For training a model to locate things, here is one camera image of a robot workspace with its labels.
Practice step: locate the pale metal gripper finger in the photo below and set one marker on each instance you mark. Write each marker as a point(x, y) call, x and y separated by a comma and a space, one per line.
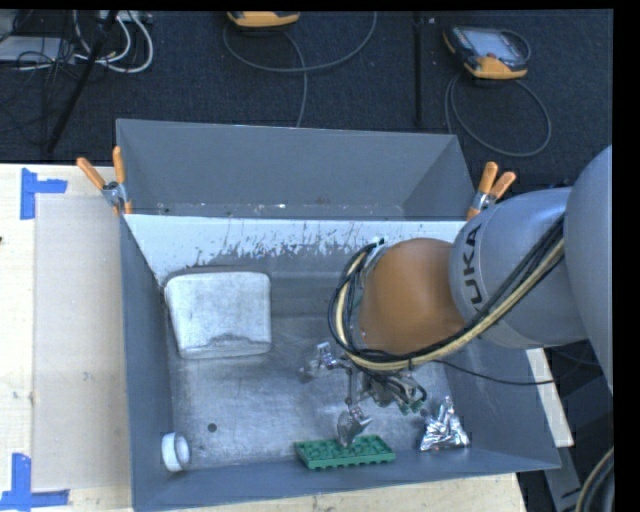
point(324, 358)
point(350, 425)

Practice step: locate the dark green flat block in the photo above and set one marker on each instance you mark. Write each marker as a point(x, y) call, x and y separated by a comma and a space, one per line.
point(350, 454)

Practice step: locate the grey metal bin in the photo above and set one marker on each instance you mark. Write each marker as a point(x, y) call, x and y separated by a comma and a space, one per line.
point(260, 390)

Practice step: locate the clear bag of metal screws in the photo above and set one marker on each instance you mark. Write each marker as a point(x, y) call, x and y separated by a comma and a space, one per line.
point(444, 430)

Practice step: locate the white sponge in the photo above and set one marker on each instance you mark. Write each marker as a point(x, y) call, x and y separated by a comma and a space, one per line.
point(219, 314)

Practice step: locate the white tape roll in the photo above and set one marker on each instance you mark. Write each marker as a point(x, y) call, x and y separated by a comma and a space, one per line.
point(174, 452)

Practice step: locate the pale wood flat board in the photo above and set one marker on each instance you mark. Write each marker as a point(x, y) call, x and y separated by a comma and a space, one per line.
point(75, 325)

